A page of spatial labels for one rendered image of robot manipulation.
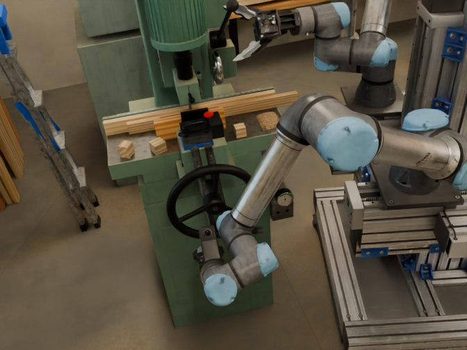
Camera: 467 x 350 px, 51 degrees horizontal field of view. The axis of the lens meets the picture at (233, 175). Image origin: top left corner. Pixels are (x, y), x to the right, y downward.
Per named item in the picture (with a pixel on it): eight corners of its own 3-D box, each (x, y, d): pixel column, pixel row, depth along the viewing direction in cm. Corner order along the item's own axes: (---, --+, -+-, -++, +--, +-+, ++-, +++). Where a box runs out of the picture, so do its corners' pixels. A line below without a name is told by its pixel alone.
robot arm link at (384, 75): (392, 83, 178) (397, 48, 169) (354, 80, 182) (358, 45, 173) (396, 68, 186) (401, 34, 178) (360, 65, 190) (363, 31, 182)
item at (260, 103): (129, 135, 168) (126, 125, 165) (128, 131, 169) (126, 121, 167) (297, 103, 176) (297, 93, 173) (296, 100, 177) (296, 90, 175)
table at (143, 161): (112, 199, 151) (107, 184, 148) (109, 144, 175) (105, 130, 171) (301, 160, 159) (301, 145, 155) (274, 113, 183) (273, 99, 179)
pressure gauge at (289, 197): (276, 212, 175) (276, 194, 170) (274, 205, 178) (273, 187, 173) (294, 208, 175) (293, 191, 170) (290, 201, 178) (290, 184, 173)
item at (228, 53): (213, 80, 181) (210, 50, 173) (209, 72, 186) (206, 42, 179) (238, 76, 182) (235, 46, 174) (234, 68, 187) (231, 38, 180)
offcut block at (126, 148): (129, 158, 157) (126, 147, 154) (120, 157, 158) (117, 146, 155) (135, 152, 160) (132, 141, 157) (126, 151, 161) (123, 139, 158)
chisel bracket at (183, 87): (181, 109, 162) (176, 86, 157) (175, 89, 173) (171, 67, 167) (203, 105, 163) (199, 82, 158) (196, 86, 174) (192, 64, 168)
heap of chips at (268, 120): (263, 130, 164) (263, 126, 162) (255, 115, 171) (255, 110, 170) (283, 126, 164) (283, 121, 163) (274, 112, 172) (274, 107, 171)
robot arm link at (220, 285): (246, 296, 119) (215, 314, 118) (238, 281, 130) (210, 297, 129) (231, 269, 117) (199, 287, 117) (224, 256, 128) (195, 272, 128)
